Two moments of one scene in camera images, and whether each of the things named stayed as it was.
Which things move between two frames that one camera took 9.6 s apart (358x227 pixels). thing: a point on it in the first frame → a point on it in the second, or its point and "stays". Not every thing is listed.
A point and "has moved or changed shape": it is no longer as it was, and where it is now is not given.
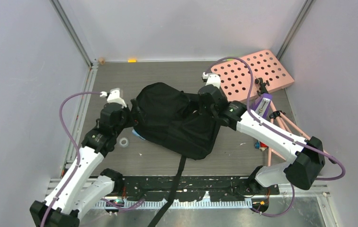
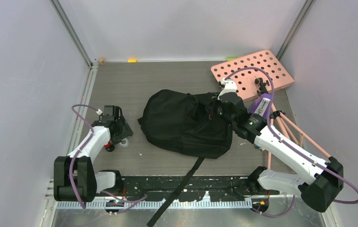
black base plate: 193,188 stays
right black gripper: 202,109 → 217,102
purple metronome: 262,105 stays
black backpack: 174,120 has moved or changed shape
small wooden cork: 102,60 stays
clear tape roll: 127,143 stays
